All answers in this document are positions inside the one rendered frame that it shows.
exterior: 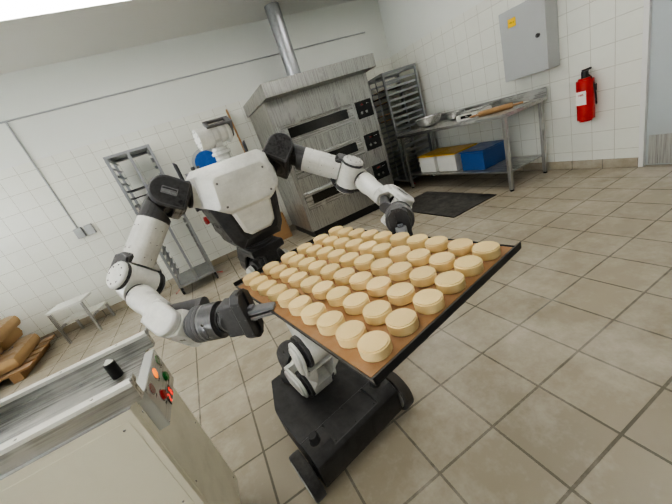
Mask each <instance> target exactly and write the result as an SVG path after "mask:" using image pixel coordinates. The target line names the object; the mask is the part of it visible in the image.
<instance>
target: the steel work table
mask: <svg viewBox="0 0 672 504"><path fill-rule="evenodd" d="M527 100H529V101H528V102H525V103H523V104H520V105H517V106H515V107H513V108H511V109H508V110H504V111H500V112H497V113H493V114H490V115H486V116H483V117H477V118H472V119H468V120H464V121H460V122H457V120H453V121H452V120H448V119H447V118H446V117H445V114H448V113H451V112H454V111H451V112H447V113H443V114H441V118H440V120H439V122H437V123H436V124H435V125H434V126H431V127H428V128H422V127H420V128H417V129H415V130H412V131H410V132H407V133H405V134H402V135H400V136H397V139H400V141H401V145H402V150H403V154H404V158H405V162H406V167H407V171H408V175H409V179H410V183H411V187H412V188H415V187H414V182H413V177H412V176H420V175H439V176H440V175H462V174H504V173H507V174H508V182H509V190H510V192H512V191H514V189H515V188H514V179H513V171H515V170H517V169H519V168H521V167H523V166H525V165H527V164H529V163H531V162H533V161H535V160H537V159H539V158H540V157H542V169H543V173H547V171H548V166H547V152H546V138H545V123H544V109H543V101H545V100H547V88H546V87H542V88H538V89H535V90H531V91H527V92H523V93H519V94H516V95H512V96H508V97H504V98H500V99H497V100H493V101H489V102H485V103H481V104H477V105H474V106H470V107H466V108H462V109H464V112H465V111H467V110H470V109H473V108H477V107H480V106H484V105H488V104H490V105H491V106H492V108H494V107H497V106H501V105H504V104H507V103H511V102H513V103H517V102H521V101H527ZM536 104H538V117H539V130H540V143H541V155H534V156H520V157H511V152H510V143H509V134H508V125H507V117H508V116H510V115H512V114H515V113H517V112H519V111H522V110H524V109H526V108H529V107H531V106H533V105H536ZM490 105H489V106H490ZM496 119H501V123H502V132H503V140H504V148H505V157H506V159H505V160H503V161H501V162H499V163H497V164H495V165H493V166H491V167H489V168H487V169H485V170H471V171H463V168H462V169H460V170H458V171H443V172H440V171H437V172H421V170H420V171H418V172H416V173H414V174H412V173H411V169H410V165H409V160H408V156H407V152H406V147H405V143H404V139H403V138H406V137H411V136H416V135H421V134H426V133H430V135H431V140H432V145H433V150H435V149H437V147H436V142H435V137H434V132H436V131H441V130H446V129H451V128H456V127H461V126H466V125H471V124H476V123H481V122H486V121H491V120H496Z"/></svg>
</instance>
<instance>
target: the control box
mask: <svg viewBox="0 0 672 504"><path fill-rule="evenodd" d="M156 355H157V356H158V357H159V355H158V354H157V352H156V351H155V349H152V350H150V351H148V352H146V353H145V354H144V358H143V362H142V365H141V369H140V373H139V377H138V380H137V384H138V385H139V387H140V388H141V389H142V391H143V392H144V395H143V399H142V400H140V401H138V402H137V403H138V405H139V404H140V406H141V407H142V408H143V410H144V411H145V412H146V414H147V415H148V416H149V417H150V419H151V420H152V421H153V423H154V424H155V425H156V427H157V428H158V429H159V430H162V429H164V428H165V427H167V426H169V425H170V419H171V407H172V401H173V395H172V394H171V392H173V383H174V377H173V376H172V374H171V373H170V372H169V370H168V369H167V367H166V366H165V364H164V363H163V361H162V360H161V358H160V357H159V359H160V364H158V363H157V361H156V358H155V356H156ZM153 368H154V369H156V371H157V373H158V378H156V377H155V375H154V373H153ZM164 371H166V372H167V373H168V374H169V379H168V380H165V379H164V377H163V372H164ZM150 383H152V384H153V385H154V387H155V390H156V392H155V394H154V393H153V392H152V391H151V389H150ZM168 387H170V389H171V390H172V391H171V392H170V391H169V390H170V389H168ZM162 389H164V390H165V391H166V393H167V398H166V399H163V398H162V397H161V395H160V390H162ZM168 394H169V395H170V396H171V397H170V396H169V397H170V399H171V398H172V401H171V400H170V399H169V397H168Z"/></svg>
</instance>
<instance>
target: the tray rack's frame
mask: <svg viewBox="0 0 672 504"><path fill-rule="evenodd" d="M146 150H149V152H150V153H151V155H152V157H153V159H154V161H155V163H156V165H157V167H158V168H159V170H160V172H161V174H162V175H165V174H164V172H163V170H162V168H161V166H160V164H159V163H158V161H157V159H156V157H155V155H154V153H153V151H152V149H151V147H150V145H149V144H146V145H143V146H139V147H136V148H133V149H129V150H126V151H123V152H119V153H116V154H113V155H109V156H106V157H103V159H104V161H105V163H106V165H107V166H108V168H109V170H110V171H111V173H112V175H113V176H114V178H115V180H116V182H117V183H118V185H119V187H120V188H121V190H122V192H123V193H124V195H125V197H126V199H127V200H128V202H129V204H130V205H131V207H132V209H133V210H134V212H135V214H136V215H138V211H137V209H136V208H135V206H134V204H133V203H132V201H131V200H130V197H129V196H128V194H127V193H126V191H125V189H124V187H123V186H122V184H121V182H120V180H119V179H118V177H117V175H116V173H115V172H114V170H113V169H112V167H111V165H110V163H109V162H108V160H109V161H112V162H114V163H118V162H122V161H125V160H128V159H129V160H130V161H131V163H132V165H133V167H134V169H135V170H136V172H137V174H138V176H139V177H140V179H141V181H142V183H143V185H144V186H145V188H146V190H147V184H146V182H145V181H144V179H143V177H142V175H141V173H140V172H139V170H138V168H137V166H136V164H135V163H134V161H133V159H132V158H134V157H138V156H141V155H144V154H147V151H146ZM183 216H184V217H185V219H186V221H187V223H188V225H189V227H190V229H191V231H192V233H193V234H194V236H195V238H196V240H197V242H198V244H199V246H200V248H201V250H202V251H203V253H204V255H205V257H206V259H207V261H208V263H209V265H210V266H207V264H206V262H204V263H202V264H199V265H197V266H195V267H192V265H191V264H190V262H189V260H188V258H187V256H186V255H185V253H184V251H183V249H182V247H181V246H180V244H179V242H178V240H177V238H176V236H175V235H174V233H173V231H172V229H171V227H170V226H169V231H170V233H171V235H172V237H173V238H174V240H175V242H176V244H177V245H178V247H179V249H180V251H181V253H182V254H183V256H184V258H185V260H186V262H187V263H188V265H189V267H190V269H189V270H186V271H184V272H182V273H180V274H179V275H180V280H177V278H176V276H175V275H174V273H173V271H172V269H171V268H170V266H169V264H168V262H167V261H166V259H165V257H164V256H163V254H162V252H161V250H160V253H159V255H160V256H161V258H162V260H163V261H164V263H165V265H166V266H167V268H168V270H169V272H170V273H171V275H172V277H173V278H174V280H175V282H176V283H177V285H178V289H179V288H183V287H185V286H187V285H189V284H191V283H193V282H195V281H197V280H199V279H201V278H203V277H206V276H208V275H210V274H212V273H214V272H216V271H217V270H216V269H214V267H213V265H212V262H211V261H210V259H209V258H208V256H207V254H206V252H205V250H204V248H203V246H202V244H201V242H200V240H199V239H198V237H197V235H196V233H195V231H194V229H193V227H192V225H191V223H190V221H189V220H188V218H187V216H186V214H185V215H183ZM183 289H184V288H183ZM184 291H185V289H184Z"/></svg>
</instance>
